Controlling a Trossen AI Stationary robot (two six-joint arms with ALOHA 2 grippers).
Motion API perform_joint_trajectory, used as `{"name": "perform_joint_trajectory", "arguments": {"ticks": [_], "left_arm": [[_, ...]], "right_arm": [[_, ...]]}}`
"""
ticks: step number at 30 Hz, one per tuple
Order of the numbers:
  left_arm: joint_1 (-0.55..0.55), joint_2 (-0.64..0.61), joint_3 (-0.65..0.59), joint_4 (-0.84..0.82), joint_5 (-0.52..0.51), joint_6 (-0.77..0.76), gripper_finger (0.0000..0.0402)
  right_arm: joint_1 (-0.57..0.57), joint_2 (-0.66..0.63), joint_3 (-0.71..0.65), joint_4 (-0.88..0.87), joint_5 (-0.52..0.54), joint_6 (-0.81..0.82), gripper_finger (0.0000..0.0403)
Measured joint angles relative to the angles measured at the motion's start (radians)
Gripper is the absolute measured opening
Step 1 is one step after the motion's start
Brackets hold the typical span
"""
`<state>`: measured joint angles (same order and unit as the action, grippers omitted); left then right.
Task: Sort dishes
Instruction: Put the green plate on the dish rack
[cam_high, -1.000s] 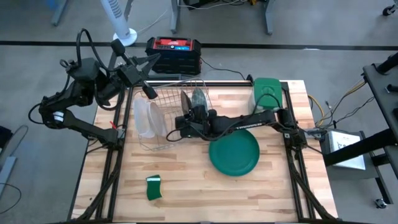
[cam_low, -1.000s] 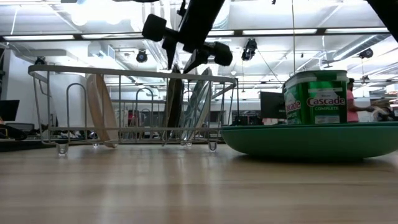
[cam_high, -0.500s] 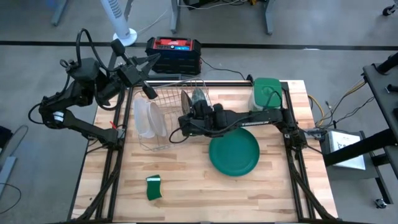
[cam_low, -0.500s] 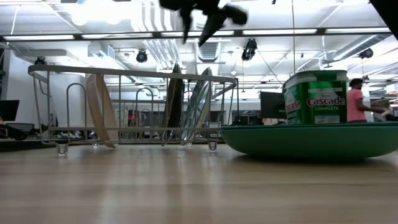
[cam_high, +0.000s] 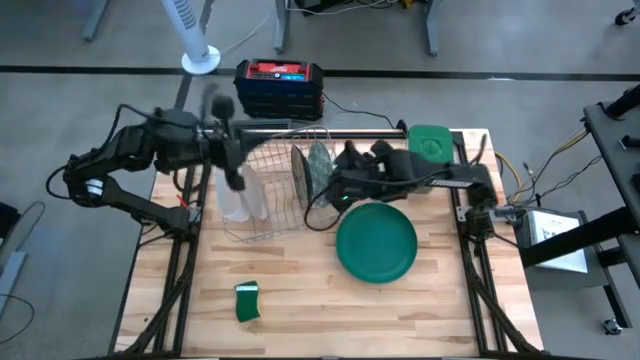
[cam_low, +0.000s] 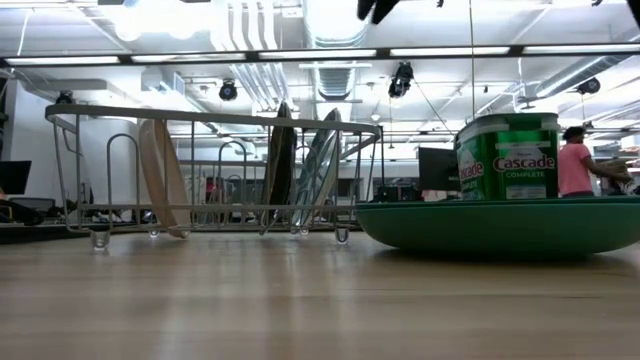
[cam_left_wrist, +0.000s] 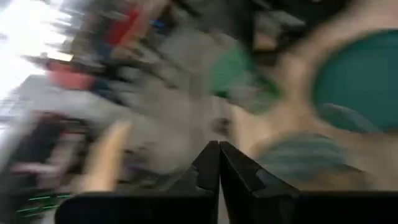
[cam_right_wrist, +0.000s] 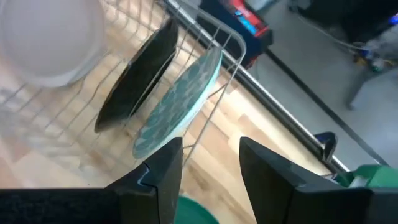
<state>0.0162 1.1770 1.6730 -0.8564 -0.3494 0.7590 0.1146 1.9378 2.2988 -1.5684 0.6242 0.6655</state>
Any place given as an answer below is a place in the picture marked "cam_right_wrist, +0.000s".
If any black aluminium extrusion frame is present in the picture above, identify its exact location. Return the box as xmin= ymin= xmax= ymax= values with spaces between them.
xmin=161 ymin=0 xmax=352 ymax=175

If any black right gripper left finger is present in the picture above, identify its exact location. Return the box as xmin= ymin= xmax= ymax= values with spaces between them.
xmin=0 ymin=136 xmax=184 ymax=224

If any translucent white plate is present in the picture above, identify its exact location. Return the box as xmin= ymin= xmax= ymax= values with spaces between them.
xmin=0 ymin=0 xmax=107 ymax=88

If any tan flower pattern plate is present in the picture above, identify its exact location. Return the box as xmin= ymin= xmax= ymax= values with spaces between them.
xmin=93 ymin=16 xmax=180 ymax=134

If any power strip with plugs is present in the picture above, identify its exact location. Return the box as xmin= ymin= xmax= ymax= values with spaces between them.
xmin=351 ymin=40 xmax=398 ymax=71

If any green Cascade detergent tub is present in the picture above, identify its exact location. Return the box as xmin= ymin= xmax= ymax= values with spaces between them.
xmin=334 ymin=164 xmax=398 ymax=189

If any white wire dish rack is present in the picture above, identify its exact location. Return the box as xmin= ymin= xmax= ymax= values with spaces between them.
xmin=0 ymin=0 xmax=248 ymax=175

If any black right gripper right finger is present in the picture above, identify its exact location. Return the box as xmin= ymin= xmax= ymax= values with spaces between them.
xmin=238 ymin=136 xmax=398 ymax=224

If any red and black power station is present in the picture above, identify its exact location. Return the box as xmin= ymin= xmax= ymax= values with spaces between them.
xmin=198 ymin=0 xmax=275 ymax=70

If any green plate with white sticker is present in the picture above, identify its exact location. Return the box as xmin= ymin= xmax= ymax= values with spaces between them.
xmin=174 ymin=195 xmax=220 ymax=224

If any white plate with green dots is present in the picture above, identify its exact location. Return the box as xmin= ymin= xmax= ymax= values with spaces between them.
xmin=132 ymin=46 xmax=224 ymax=161

